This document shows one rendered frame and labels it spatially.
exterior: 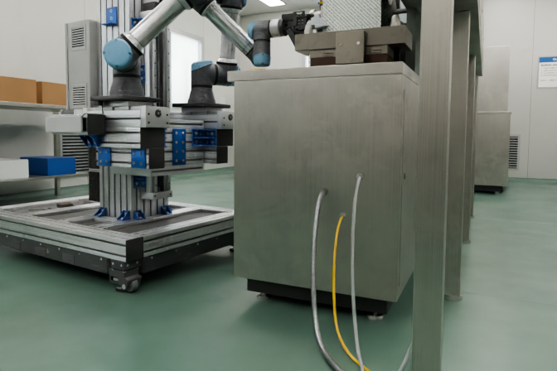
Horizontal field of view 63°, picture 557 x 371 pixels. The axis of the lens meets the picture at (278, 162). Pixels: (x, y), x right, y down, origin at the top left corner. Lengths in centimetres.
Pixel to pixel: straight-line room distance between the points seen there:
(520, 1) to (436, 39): 657
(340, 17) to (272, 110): 49
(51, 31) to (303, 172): 419
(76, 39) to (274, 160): 137
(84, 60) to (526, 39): 618
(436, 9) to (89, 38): 188
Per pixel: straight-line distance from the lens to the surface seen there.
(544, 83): 739
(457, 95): 191
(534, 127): 735
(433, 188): 101
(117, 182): 242
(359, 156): 156
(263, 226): 172
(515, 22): 751
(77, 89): 259
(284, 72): 166
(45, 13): 544
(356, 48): 163
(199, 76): 245
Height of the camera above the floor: 66
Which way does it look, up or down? 4 degrees down
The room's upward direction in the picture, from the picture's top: 1 degrees clockwise
